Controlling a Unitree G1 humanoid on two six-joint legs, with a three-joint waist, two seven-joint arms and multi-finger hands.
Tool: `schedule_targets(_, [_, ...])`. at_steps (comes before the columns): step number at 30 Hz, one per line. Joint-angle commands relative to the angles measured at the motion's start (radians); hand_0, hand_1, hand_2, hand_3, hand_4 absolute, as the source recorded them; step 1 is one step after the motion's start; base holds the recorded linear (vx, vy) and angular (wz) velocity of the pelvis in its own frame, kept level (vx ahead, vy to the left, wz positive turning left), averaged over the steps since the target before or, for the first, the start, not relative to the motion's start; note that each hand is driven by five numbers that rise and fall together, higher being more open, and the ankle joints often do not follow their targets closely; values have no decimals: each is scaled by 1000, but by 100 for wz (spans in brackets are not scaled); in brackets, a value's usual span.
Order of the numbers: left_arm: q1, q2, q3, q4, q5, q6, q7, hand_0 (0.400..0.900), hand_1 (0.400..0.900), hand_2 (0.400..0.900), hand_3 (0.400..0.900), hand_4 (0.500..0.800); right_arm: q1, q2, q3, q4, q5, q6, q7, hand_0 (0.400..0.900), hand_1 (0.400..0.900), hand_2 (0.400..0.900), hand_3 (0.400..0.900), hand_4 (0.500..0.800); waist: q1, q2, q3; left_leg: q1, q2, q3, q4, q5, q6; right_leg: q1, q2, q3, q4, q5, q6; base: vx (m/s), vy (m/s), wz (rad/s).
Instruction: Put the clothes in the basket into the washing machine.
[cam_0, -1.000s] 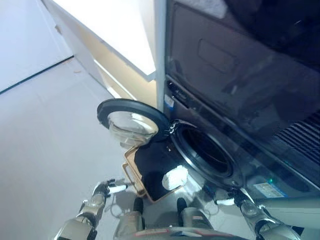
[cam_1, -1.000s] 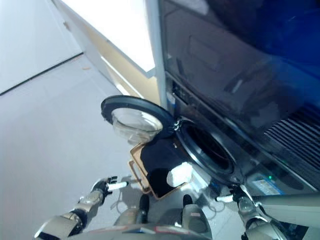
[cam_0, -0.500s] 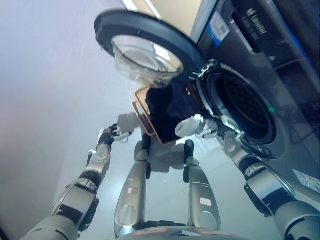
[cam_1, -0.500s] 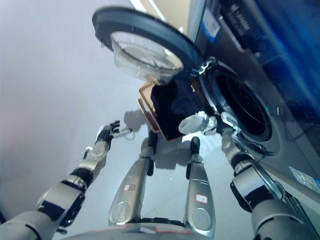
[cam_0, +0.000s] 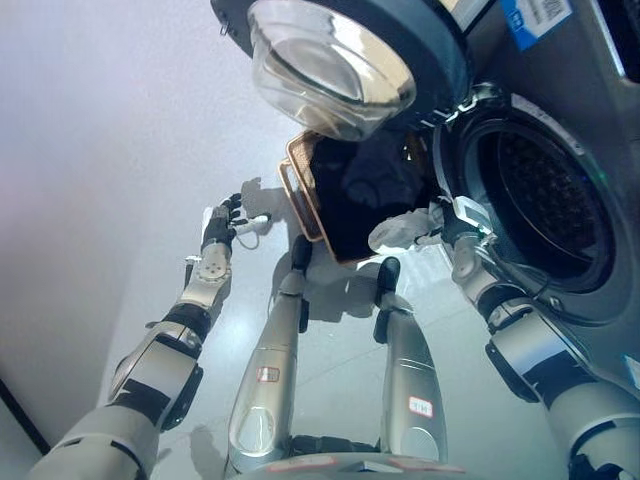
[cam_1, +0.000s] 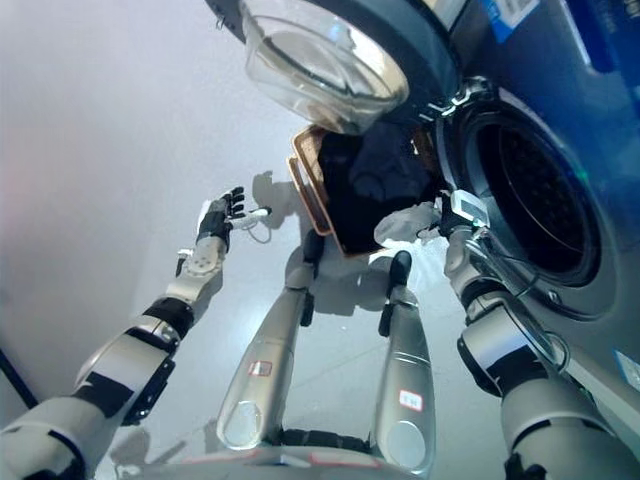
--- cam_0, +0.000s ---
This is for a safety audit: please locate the small blue sticker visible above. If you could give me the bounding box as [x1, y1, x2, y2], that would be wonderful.
[499, 0, 574, 54]

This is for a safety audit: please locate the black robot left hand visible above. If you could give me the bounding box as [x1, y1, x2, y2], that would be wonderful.
[201, 192, 273, 250]

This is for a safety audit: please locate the tan wicker laundry basket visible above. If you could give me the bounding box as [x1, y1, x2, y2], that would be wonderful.
[276, 128, 437, 267]

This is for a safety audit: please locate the grey front-load washing machine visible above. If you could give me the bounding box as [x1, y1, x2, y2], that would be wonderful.
[428, 0, 640, 386]

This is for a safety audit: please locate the white garment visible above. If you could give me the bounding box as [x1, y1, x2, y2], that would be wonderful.
[367, 206, 447, 252]

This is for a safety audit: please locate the black garment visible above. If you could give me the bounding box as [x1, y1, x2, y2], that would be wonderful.
[310, 133, 434, 262]

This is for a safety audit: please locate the silver robot right leg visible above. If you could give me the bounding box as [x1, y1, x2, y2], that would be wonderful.
[371, 256, 450, 462]

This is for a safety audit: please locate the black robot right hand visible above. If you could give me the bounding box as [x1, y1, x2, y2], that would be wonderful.
[414, 194, 495, 247]

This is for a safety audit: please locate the round washing machine door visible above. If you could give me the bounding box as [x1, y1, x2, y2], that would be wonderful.
[209, 0, 472, 144]

